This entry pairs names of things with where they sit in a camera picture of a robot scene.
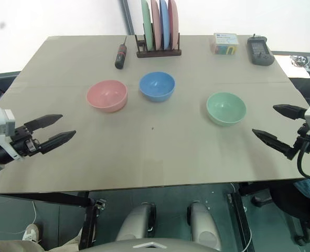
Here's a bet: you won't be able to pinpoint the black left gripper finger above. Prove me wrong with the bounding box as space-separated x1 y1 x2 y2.
24 113 64 132
38 130 77 155

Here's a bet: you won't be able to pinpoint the light pink plastic plate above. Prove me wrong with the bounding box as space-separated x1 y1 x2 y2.
150 0 163 50

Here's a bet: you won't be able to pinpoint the clear box with coloured items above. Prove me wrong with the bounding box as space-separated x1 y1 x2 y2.
209 33 240 56

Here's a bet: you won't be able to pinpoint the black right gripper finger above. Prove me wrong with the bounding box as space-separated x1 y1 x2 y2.
273 104 309 121
251 128 295 160

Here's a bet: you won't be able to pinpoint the silver robot thigh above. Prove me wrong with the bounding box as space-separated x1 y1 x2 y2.
115 202 157 243
187 200 222 250

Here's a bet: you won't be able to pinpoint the black table leg frame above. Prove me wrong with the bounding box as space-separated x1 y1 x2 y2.
226 183 255 252
0 192 106 250

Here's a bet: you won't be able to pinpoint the green plastic plate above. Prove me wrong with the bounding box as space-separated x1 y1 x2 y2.
141 0 154 51

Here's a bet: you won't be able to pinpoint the blue plastic plate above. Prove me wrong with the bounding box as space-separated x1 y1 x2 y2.
159 0 170 50

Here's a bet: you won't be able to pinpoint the grey metal post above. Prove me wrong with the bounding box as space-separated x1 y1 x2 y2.
119 0 136 36

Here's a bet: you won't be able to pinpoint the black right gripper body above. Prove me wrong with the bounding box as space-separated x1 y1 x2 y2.
290 121 310 159

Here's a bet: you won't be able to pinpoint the pink plastic bowl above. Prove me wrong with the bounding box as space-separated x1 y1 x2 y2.
86 80 129 114

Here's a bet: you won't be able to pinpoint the black office chair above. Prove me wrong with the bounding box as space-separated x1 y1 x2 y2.
251 181 310 246

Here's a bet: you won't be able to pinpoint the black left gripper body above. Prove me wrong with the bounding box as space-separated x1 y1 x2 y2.
9 124 43 158

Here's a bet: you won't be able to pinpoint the beige trousers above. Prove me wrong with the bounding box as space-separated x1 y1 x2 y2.
0 228 85 252

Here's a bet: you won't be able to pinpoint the white shoe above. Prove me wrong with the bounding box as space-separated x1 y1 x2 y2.
22 223 40 243

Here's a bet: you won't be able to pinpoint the dark wooden plate rack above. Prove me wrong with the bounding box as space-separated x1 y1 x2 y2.
135 33 183 58

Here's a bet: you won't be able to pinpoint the green plastic bowl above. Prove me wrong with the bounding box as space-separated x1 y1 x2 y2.
206 91 247 127

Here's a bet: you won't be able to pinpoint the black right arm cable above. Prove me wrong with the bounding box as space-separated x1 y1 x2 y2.
297 136 310 181

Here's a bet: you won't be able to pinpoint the blue plastic bowl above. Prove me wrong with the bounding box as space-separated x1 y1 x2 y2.
139 71 176 103

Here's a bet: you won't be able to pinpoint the black remote controller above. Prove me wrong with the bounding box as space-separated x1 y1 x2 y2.
247 33 275 66

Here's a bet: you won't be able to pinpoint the black and red screwdriver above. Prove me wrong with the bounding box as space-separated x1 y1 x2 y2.
114 36 129 70

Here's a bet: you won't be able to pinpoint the dark pink plastic plate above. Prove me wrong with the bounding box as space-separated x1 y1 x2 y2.
167 0 180 49

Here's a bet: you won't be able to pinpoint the silver right robot thigh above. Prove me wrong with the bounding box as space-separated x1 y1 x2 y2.
187 200 222 250

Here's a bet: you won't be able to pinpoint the silver left robot thigh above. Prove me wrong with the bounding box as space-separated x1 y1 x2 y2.
115 202 157 243

